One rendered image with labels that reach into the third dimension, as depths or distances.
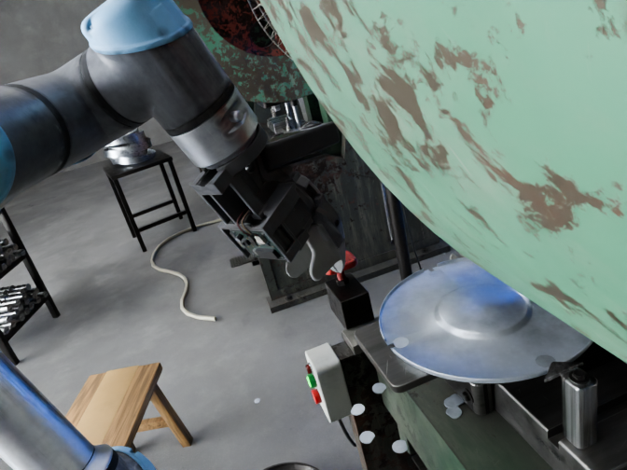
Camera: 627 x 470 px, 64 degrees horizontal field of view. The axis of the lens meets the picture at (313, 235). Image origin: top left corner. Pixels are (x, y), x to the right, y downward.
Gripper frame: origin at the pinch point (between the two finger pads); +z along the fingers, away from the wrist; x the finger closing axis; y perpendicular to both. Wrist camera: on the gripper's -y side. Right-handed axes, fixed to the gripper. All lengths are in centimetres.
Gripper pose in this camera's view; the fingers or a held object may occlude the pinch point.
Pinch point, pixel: (337, 259)
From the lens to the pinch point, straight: 60.5
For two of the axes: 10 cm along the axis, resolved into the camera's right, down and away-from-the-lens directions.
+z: 5.0, 6.6, 5.7
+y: -4.7, 7.5, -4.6
